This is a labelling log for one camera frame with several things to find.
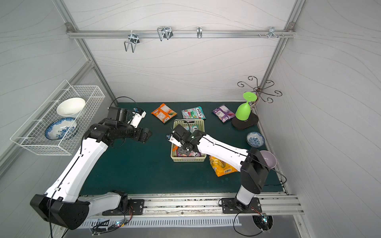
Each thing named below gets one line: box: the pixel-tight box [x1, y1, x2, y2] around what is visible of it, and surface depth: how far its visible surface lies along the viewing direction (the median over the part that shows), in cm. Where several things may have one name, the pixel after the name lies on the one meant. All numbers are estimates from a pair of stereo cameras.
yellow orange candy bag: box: [209, 155, 239, 178], surface depth 84 cm
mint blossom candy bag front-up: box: [181, 105, 207, 120], surface depth 114 cm
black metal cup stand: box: [231, 75, 283, 131], surface depth 92 cm
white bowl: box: [56, 97, 86, 118], surface depth 71 cm
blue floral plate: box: [44, 117, 78, 141], surface depth 65 cm
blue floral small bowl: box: [246, 131, 266, 148], surface depth 100 cm
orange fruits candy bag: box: [150, 103, 178, 124], surface depth 114 cm
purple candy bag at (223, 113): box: [212, 104, 236, 124], surface depth 114 cm
